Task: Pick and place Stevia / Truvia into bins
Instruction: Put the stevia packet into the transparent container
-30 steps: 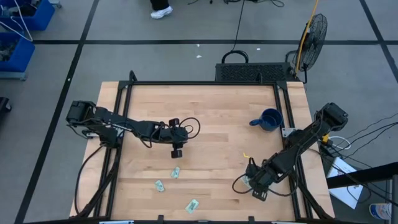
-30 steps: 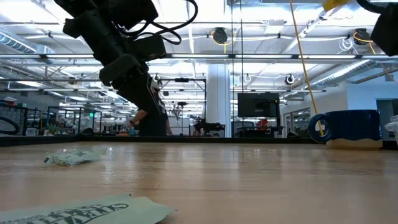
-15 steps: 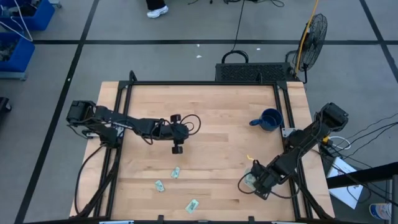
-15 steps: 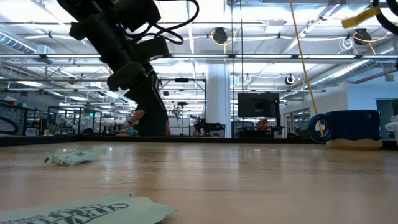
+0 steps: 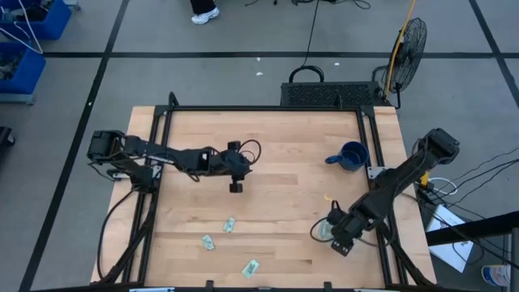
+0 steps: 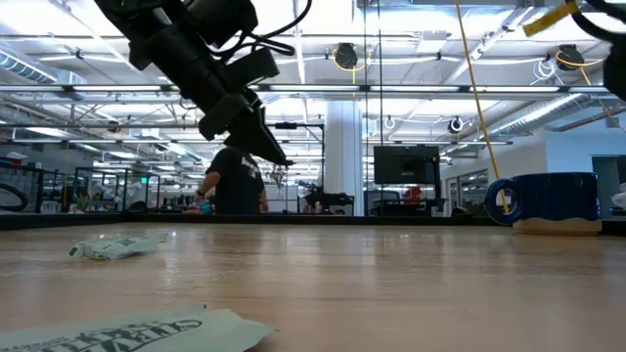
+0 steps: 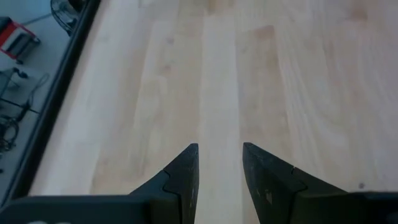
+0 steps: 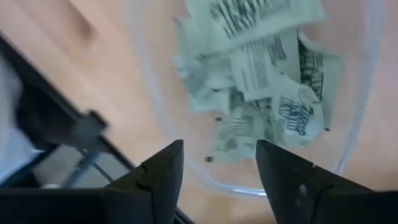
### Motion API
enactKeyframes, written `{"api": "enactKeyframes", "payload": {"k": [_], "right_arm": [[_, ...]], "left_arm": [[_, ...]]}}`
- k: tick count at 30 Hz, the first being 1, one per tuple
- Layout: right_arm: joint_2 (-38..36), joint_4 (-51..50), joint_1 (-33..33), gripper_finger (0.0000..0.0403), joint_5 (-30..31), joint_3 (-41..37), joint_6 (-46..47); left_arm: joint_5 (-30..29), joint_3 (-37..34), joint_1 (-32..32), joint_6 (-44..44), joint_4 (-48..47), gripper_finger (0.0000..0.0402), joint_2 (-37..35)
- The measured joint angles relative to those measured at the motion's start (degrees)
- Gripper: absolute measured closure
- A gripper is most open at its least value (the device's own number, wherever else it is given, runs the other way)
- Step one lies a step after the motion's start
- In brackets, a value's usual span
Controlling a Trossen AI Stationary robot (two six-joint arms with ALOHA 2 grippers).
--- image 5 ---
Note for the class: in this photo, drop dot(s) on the white cardboard box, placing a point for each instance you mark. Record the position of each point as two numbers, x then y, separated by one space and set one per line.
450 247

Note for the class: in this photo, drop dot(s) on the blue storage bin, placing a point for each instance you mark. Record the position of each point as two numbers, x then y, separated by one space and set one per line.
30 73
57 22

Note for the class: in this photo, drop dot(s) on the person's white shoe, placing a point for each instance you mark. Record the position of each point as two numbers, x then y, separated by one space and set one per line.
204 17

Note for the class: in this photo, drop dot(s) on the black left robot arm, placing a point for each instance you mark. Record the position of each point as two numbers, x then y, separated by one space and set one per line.
162 152

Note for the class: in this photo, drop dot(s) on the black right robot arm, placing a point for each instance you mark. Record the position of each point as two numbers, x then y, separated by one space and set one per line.
405 174

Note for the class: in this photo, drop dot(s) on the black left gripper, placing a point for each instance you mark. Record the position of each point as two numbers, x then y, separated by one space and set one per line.
233 164

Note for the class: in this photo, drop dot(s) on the yellow plug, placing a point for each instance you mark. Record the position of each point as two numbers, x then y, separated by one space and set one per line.
424 179

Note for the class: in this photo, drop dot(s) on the black metal beam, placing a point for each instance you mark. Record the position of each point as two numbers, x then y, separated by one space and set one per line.
478 228

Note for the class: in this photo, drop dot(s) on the blue ceramic mug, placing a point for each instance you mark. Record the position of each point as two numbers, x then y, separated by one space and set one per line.
357 158

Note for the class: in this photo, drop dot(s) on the person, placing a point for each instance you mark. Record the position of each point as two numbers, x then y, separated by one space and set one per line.
202 5

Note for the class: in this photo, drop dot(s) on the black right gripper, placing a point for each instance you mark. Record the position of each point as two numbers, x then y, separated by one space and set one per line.
348 227

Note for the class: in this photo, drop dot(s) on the white blue plastic jug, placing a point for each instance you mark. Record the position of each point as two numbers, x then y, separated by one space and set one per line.
496 276

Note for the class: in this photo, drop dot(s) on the black floor fan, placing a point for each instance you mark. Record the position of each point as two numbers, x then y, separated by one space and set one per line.
409 52

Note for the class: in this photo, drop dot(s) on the black perforated computer case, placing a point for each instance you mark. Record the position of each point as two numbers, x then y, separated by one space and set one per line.
324 94

